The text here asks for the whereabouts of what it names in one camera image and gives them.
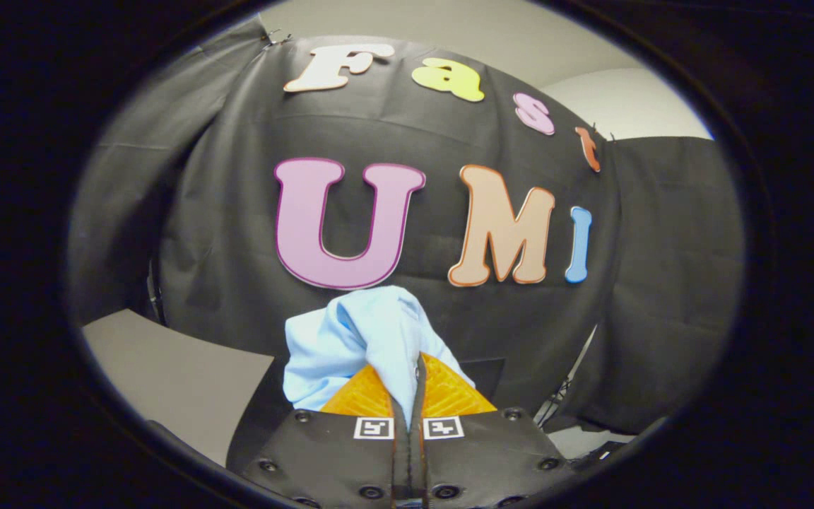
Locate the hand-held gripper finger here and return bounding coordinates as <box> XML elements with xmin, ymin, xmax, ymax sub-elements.
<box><xmin>409</xmin><ymin>352</ymin><xmax>577</xmax><ymax>509</ymax></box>
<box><xmin>241</xmin><ymin>364</ymin><xmax>409</xmax><ymax>509</ymax></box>

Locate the light blue cloth garment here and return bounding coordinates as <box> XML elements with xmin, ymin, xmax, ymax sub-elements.
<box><xmin>283</xmin><ymin>285</ymin><xmax>475</xmax><ymax>428</ymax></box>

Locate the metal tripod stand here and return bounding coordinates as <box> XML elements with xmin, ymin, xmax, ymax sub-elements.
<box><xmin>533</xmin><ymin>329</ymin><xmax>595</xmax><ymax>426</ymax></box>

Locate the small black device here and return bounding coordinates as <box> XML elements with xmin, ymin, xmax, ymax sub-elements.
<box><xmin>568</xmin><ymin>440</ymin><xmax>627</xmax><ymax>469</ymax></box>

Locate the beige and dark cabinet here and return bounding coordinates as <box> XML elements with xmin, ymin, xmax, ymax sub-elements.
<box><xmin>82</xmin><ymin>309</ymin><xmax>291</xmax><ymax>476</ymax></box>

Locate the black backdrop cloth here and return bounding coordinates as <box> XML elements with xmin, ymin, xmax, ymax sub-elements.
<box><xmin>68</xmin><ymin>21</ymin><xmax>745</xmax><ymax>435</ymax></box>

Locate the metal backdrop frame pole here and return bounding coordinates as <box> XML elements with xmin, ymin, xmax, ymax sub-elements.
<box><xmin>146</xmin><ymin>260</ymin><xmax>166</xmax><ymax>326</ymax></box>

